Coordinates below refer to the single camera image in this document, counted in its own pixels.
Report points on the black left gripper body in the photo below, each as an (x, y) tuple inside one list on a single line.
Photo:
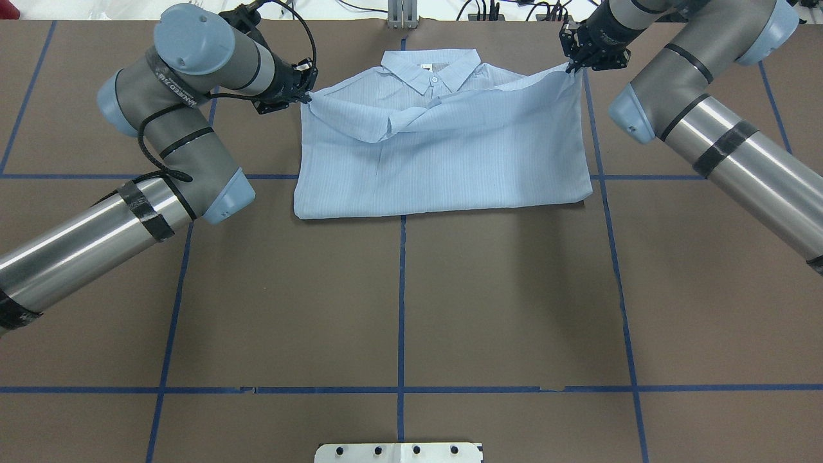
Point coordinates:
[(285, 80)]

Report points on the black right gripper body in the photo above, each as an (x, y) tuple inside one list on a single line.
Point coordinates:
[(599, 40)]

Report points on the light blue button shirt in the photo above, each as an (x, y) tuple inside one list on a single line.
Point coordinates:
[(430, 131)]

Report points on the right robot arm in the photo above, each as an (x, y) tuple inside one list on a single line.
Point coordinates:
[(670, 100)]

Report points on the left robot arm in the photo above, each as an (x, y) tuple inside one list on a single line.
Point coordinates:
[(196, 57)]

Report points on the grey aluminium post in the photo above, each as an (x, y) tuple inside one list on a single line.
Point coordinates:
[(402, 14)]

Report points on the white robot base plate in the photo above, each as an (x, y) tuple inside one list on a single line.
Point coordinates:
[(401, 452)]

